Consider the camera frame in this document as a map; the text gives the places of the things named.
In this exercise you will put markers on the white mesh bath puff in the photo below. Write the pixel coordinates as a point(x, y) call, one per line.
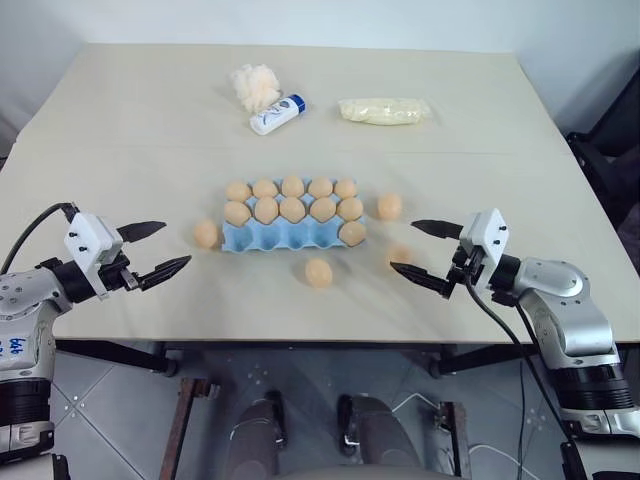
point(253, 86)

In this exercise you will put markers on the clear bag pale yellow filling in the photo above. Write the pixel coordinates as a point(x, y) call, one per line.
point(382, 111)

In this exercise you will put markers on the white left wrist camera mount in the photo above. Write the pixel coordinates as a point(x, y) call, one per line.
point(87, 235)

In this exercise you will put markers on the black chair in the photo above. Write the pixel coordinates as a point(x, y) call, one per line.
point(607, 130)

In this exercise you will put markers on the tan egg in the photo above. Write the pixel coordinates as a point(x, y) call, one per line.
point(266, 209)
point(350, 209)
point(318, 273)
point(292, 209)
point(323, 209)
point(400, 253)
point(206, 235)
point(237, 212)
point(345, 188)
point(292, 185)
point(353, 233)
point(237, 191)
point(265, 188)
point(320, 186)
point(389, 206)

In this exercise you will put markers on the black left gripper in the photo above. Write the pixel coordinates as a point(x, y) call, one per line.
point(117, 276)

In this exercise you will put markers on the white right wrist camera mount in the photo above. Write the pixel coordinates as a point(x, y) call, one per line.
point(487, 230)

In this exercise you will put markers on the rusty metal stand post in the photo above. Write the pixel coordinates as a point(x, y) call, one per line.
point(187, 425)
point(456, 440)

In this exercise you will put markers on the white bottle blue cap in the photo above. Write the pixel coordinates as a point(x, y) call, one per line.
point(275, 115)

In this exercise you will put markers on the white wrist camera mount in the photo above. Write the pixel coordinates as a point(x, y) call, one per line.
point(87, 235)
point(487, 230)

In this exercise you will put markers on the blue egg tray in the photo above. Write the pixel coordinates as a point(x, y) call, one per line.
point(260, 240)

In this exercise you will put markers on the black table frame bar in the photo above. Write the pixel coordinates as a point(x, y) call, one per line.
point(125, 356)
point(475, 359)

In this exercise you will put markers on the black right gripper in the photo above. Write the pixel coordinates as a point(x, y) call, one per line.
point(462, 272)

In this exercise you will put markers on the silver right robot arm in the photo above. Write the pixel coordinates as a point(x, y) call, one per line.
point(560, 295)

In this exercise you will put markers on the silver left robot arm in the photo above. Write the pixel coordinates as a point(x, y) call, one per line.
point(20, 300)

